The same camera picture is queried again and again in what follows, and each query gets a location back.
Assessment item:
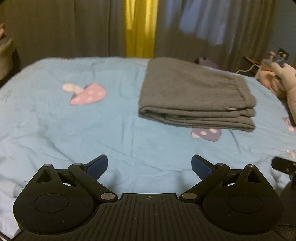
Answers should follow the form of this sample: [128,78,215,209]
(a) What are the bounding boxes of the black wall outlet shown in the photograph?
[277,48,290,60]

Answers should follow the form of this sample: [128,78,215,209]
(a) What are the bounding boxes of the purple tote bag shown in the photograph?
[194,57,220,69]

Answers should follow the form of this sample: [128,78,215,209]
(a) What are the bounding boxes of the white charging cable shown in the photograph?
[234,63,263,75]

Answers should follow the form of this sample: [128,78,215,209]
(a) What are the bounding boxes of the grey sweatpants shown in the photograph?
[138,57,257,132]

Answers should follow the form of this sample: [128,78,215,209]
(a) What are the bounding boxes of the grey curtain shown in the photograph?
[1,1,277,71]

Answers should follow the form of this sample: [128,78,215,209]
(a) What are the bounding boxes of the yellow curtain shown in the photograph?
[125,0,159,58]

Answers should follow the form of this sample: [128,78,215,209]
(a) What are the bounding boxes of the light blue bed sheet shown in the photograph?
[1,58,295,237]

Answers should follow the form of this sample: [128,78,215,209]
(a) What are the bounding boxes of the pink plush toy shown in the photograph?
[255,59,295,124]

